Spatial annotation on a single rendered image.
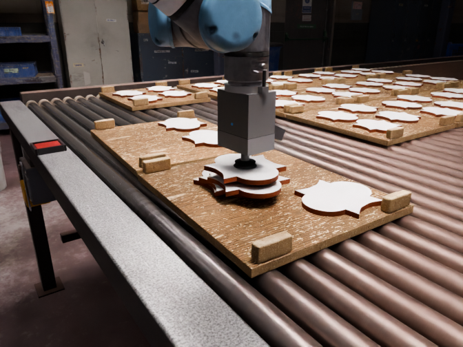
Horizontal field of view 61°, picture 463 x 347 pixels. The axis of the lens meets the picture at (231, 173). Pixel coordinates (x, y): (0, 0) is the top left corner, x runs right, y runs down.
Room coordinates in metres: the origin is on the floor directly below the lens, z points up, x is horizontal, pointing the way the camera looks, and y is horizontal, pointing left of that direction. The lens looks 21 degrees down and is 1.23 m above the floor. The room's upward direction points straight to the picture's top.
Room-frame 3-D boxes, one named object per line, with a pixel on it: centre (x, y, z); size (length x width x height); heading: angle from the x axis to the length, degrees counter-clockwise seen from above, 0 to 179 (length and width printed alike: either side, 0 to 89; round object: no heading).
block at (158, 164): (0.78, 0.16, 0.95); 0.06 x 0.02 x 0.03; 123
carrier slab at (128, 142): (1.05, 0.16, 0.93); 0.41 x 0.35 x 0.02; 32
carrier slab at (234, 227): (0.69, -0.06, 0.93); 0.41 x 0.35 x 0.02; 33
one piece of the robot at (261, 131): (0.69, -0.04, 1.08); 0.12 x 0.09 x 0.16; 129
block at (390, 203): (0.60, -0.28, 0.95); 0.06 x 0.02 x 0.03; 123
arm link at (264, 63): (0.68, -0.03, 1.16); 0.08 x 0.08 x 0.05
